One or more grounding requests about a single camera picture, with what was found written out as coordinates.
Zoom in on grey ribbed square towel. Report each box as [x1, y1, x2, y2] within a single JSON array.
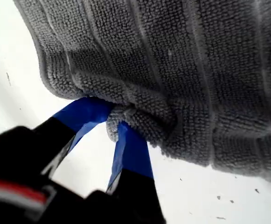
[[13, 0, 271, 185]]

